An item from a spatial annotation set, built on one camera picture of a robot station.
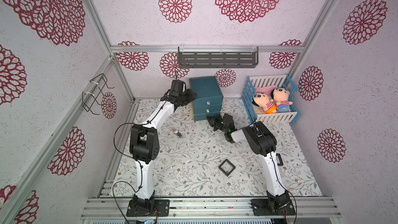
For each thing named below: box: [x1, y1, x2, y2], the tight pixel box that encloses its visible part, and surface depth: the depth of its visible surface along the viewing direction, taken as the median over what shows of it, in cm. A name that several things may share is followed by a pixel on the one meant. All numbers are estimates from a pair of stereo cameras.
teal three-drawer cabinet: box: [189, 75, 224, 122], surface depth 99 cm
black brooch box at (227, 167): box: [218, 158, 236, 177], surface depth 88 cm
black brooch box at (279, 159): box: [275, 153, 284, 167], surface depth 91 cm
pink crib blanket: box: [254, 85, 278, 96], surface depth 115 cm
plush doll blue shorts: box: [270, 87, 294, 113], surface depth 104 cm
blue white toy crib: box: [241, 74, 301, 124], surface depth 105 cm
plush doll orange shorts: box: [251, 92, 277, 114], surface depth 105 cm
